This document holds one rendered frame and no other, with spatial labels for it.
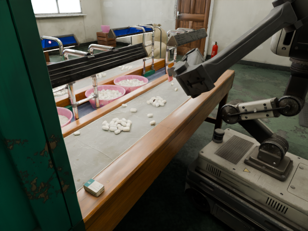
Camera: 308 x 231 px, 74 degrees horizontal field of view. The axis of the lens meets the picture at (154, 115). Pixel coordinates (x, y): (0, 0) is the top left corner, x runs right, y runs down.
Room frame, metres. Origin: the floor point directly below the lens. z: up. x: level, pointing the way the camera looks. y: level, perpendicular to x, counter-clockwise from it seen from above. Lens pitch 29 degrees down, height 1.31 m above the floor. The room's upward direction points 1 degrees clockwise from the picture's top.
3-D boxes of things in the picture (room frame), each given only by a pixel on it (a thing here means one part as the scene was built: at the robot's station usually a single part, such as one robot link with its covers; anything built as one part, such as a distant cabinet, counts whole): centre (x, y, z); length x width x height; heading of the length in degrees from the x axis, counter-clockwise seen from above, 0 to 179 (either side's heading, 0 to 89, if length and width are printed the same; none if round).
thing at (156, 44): (4.33, 0.07, 0.40); 0.74 x 0.56 x 0.38; 148
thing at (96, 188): (0.47, 0.19, 0.78); 0.06 x 0.04 x 0.02; 58
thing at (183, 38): (1.73, -0.27, 1.08); 0.62 x 0.08 x 0.07; 148
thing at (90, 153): (1.25, -0.04, 0.73); 1.81 x 0.30 x 0.02; 148
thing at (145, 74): (1.99, 0.13, 0.90); 0.20 x 0.19 x 0.45; 148
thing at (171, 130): (1.14, -0.22, 0.67); 1.81 x 0.12 x 0.19; 148
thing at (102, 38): (6.85, 1.57, 0.32); 0.42 x 0.42 x 0.64; 57
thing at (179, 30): (1.78, -0.21, 0.90); 0.20 x 0.19 x 0.45; 148
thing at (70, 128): (1.34, 0.11, 0.71); 1.81 x 0.05 x 0.11; 148
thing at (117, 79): (1.52, 0.19, 0.72); 0.27 x 0.27 x 0.10
